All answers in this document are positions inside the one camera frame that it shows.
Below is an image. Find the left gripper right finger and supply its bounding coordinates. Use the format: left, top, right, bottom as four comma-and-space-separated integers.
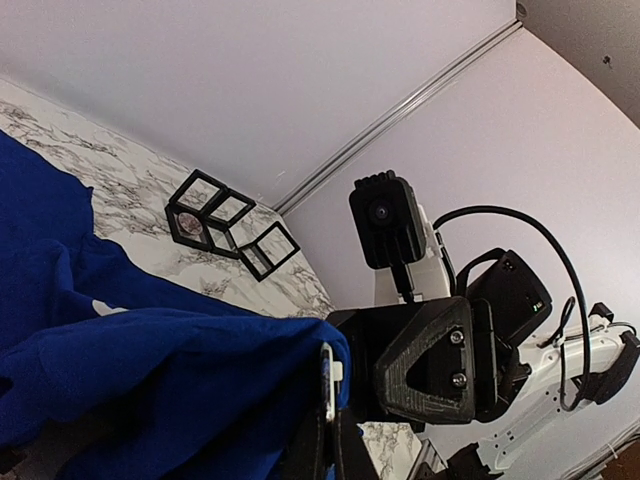
332, 408, 378, 480

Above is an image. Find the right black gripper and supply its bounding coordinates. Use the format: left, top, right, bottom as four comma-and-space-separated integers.
327, 297, 530, 425

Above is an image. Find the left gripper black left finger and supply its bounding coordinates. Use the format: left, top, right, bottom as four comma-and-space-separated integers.
282, 408, 330, 480

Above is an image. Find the dark blue round brooch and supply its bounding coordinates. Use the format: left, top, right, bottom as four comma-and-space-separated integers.
320, 342, 344, 423

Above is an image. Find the blue printed t-shirt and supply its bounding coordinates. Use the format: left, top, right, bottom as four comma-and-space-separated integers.
1, 136, 350, 479

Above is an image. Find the pink round brooch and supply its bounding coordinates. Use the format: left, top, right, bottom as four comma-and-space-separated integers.
176, 212, 203, 237

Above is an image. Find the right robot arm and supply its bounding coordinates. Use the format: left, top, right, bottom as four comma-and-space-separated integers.
328, 249, 639, 479

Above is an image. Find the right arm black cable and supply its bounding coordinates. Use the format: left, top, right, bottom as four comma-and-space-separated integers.
432, 204, 594, 414

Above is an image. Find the right aluminium corner post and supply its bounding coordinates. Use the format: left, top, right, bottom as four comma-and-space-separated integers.
272, 1, 522, 216

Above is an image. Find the black wire frame cube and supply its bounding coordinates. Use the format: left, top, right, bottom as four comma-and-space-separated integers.
165, 169, 229, 252

